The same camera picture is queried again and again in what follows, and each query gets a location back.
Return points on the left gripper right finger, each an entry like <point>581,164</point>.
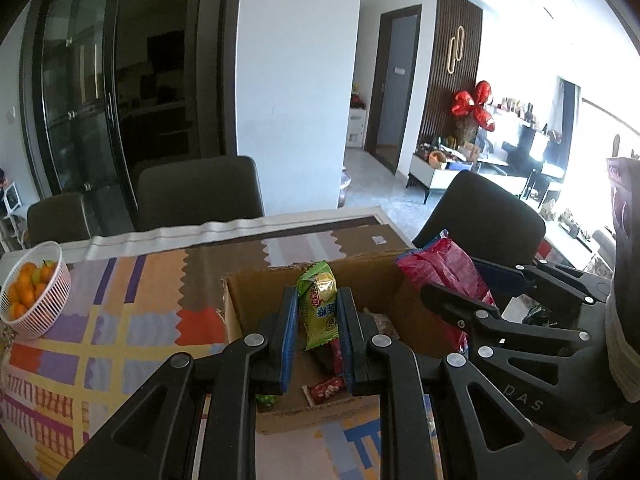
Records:
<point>439,418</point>

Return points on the white basket of oranges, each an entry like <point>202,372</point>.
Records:
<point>36,290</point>

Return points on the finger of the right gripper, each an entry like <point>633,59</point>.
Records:
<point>458,310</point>
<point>508,281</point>

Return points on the brown cardboard box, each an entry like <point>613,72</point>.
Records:
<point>378,286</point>

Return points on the red foil balloon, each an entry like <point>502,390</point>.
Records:
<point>473,104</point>

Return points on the colourful patterned table mat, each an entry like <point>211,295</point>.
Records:
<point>129,309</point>

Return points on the black chair far left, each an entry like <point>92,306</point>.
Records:
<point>63,218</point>

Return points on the yellow green candy packet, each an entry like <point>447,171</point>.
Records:
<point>317,291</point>

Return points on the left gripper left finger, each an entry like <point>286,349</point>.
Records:
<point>196,418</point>

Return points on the white storage shelf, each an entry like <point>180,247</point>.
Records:
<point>357,118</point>

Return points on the red small snack packet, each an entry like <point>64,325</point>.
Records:
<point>324,391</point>

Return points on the black chair right side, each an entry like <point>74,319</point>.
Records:
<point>486,221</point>

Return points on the black chair behind box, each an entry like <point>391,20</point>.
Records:
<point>197,191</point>

